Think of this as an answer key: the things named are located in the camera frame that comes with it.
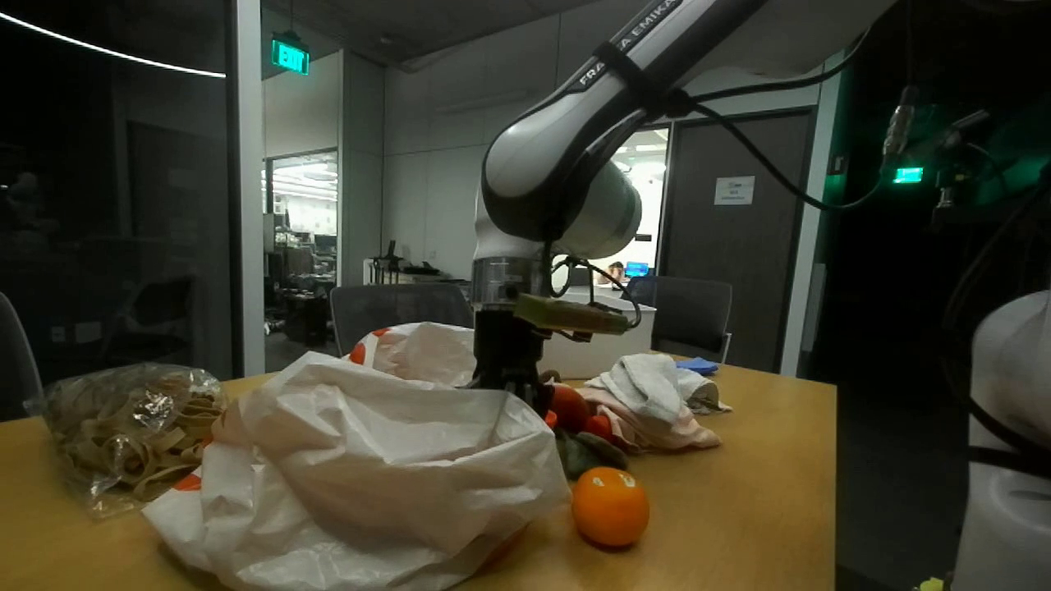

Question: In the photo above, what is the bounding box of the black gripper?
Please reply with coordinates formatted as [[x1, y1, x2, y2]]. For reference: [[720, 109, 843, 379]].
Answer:
[[471, 304, 558, 416]]

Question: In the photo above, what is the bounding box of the beige cloth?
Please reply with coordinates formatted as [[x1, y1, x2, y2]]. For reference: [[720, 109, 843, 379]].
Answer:
[[586, 352, 725, 457]]

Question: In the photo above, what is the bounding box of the white plastic bag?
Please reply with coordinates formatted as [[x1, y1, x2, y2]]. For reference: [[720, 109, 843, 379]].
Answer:
[[141, 317, 574, 591]]

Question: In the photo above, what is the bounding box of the clear bag of snacks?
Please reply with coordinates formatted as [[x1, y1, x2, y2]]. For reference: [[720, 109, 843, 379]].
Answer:
[[27, 362, 230, 518]]

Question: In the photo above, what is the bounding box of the red and white toy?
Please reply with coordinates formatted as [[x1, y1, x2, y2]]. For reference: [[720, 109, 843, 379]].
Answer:
[[544, 383, 601, 433]]

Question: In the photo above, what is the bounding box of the green toy vegetable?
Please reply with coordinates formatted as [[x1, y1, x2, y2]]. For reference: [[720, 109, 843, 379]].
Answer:
[[554, 428, 635, 481]]

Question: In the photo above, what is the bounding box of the orange toy fruit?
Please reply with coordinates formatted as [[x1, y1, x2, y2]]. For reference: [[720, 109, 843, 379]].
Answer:
[[569, 462, 654, 550]]

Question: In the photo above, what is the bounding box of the blue cloth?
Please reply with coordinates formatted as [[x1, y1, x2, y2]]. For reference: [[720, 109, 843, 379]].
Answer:
[[672, 353, 723, 379]]

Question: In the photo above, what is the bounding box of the grey office chair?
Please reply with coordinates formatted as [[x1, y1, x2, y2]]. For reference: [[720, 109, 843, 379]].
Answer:
[[0, 288, 50, 424], [654, 272, 739, 365], [330, 278, 476, 353]]

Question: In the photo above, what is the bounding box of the white paper door sign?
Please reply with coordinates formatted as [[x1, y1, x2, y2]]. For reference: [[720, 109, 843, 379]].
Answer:
[[712, 173, 758, 210]]

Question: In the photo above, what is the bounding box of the green exit sign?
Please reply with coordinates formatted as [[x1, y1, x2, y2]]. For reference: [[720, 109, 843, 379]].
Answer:
[[270, 35, 316, 78]]

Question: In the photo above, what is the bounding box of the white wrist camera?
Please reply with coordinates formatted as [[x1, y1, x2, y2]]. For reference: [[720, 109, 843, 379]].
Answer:
[[561, 259, 604, 308]]

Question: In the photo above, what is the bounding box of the black camera cable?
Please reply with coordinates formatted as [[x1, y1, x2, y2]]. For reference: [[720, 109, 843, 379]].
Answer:
[[544, 249, 644, 330]]

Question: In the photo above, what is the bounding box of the black hanging cable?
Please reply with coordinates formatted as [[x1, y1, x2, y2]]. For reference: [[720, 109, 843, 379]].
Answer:
[[666, 43, 883, 213]]

